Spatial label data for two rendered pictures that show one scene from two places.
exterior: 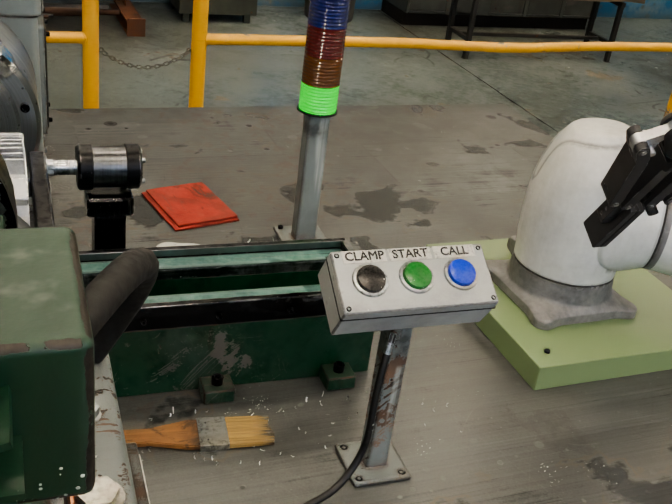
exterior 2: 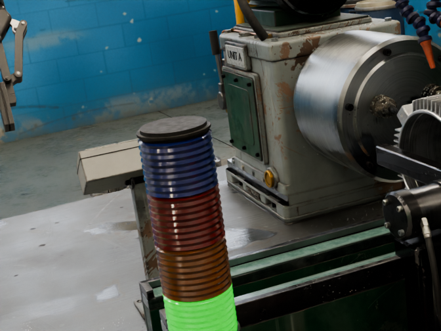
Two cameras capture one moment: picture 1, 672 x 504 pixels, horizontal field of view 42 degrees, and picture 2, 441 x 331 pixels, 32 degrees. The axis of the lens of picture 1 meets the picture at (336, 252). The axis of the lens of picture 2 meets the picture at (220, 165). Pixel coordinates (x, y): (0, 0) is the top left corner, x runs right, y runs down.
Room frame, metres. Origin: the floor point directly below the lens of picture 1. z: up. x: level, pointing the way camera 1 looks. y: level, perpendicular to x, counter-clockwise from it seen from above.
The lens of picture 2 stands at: (1.92, 0.14, 1.35)
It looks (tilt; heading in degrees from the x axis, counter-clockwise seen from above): 16 degrees down; 184
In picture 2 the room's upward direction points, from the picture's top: 8 degrees counter-clockwise
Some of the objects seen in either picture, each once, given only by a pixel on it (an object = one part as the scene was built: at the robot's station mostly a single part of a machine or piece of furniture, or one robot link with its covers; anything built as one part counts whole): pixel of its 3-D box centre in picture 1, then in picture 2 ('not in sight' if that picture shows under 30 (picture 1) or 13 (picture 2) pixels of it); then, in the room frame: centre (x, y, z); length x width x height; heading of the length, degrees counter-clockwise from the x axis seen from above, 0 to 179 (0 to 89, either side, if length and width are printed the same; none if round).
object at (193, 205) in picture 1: (189, 205); not in sight; (1.38, 0.26, 0.80); 0.15 x 0.12 x 0.01; 36
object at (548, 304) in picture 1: (552, 270); not in sight; (1.21, -0.34, 0.87); 0.22 x 0.18 x 0.06; 26
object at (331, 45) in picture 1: (325, 39); (186, 213); (1.32, 0.06, 1.14); 0.06 x 0.06 x 0.04
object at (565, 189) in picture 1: (590, 196); not in sight; (1.19, -0.36, 1.00); 0.18 x 0.16 x 0.22; 85
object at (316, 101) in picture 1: (318, 96); (200, 310); (1.32, 0.06, 1.05); 0.06 x 0.06 x 0.04
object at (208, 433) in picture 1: (186, 434); not in sight; (0.79, 0.14, 0.80); 0.21 x 0.05 x 0.01; 108
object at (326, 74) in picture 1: (322, 68); (193, 263); (1.32, 0.06, 1.10); 0.06 x 0.06 x 0.04
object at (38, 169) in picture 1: (43, 205); (430, 173); (0.91, 0.34, 1.01); 0.26 x 0.04 x 0.03; 23
